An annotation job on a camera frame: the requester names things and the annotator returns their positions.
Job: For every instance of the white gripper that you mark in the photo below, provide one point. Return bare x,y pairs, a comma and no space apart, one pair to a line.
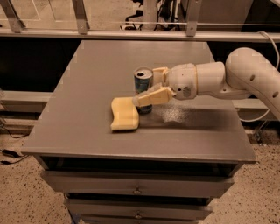
183,79

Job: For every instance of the redbull can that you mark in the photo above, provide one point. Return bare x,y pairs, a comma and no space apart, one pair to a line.
143,77

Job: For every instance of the yellow sponge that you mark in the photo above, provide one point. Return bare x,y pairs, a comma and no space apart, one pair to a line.
125,115

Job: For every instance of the grey drawer cabinet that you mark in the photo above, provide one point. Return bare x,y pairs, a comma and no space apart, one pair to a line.
116,166

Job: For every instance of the drawer with knob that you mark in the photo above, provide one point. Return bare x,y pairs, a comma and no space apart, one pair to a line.
137,184
138,210

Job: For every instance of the top drawer with knob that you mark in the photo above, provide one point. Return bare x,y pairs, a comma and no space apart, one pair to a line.
137,184

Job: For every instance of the metal railing frame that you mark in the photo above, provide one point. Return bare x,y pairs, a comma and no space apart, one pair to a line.
195,20

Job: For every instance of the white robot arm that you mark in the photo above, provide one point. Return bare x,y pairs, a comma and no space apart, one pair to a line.
245,72

